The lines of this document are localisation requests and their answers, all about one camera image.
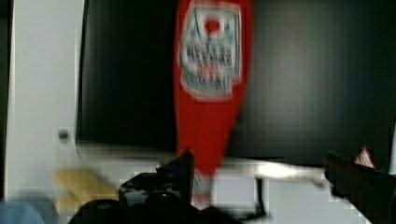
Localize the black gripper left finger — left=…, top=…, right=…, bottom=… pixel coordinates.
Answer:
left=119, top=147, right=194, bottom=224

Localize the red felt ketchup bottle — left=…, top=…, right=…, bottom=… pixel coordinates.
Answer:
left=173, top=0, right=253, bottom=207

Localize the yellow felt banana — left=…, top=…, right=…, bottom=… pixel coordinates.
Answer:
left=53, top=167, right=119, bottom=213

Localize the blue cup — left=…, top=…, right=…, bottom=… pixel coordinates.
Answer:
left=0, top=202, right=59, bottom=224

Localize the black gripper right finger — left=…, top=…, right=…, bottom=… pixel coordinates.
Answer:
left=324, top=153, right=396, bottom=224

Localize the black toy oven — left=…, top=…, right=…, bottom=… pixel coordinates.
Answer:
left=76, top=0, right=395, bottom=172

